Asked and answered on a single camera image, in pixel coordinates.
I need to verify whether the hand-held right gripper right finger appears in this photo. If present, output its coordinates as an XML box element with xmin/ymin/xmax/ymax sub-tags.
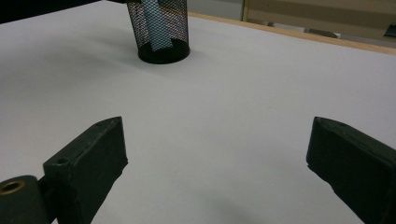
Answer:
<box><xmin>305</xmin><ymin>116</ymin><xmax>396</xmax><ymax>224</ymax></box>

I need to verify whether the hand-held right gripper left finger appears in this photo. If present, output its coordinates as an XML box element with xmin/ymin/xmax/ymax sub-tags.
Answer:
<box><xmin>42</xmin><ymin>116</ymin><xmax>129</xmax><ymax>224</ymax></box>

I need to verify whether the light blue hairbrush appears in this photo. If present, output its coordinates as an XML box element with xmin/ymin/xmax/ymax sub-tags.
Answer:
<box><xmin>140</xmin><ymin>0</ymin><xmax>175</xmax><ymax>52</ymax></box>

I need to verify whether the black mesh pen holder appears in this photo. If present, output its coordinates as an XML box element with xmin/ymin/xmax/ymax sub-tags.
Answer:
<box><xmin>125</xmin><ymin>0</ymin><xmax>191</xmax><ymax>65</ymax></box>

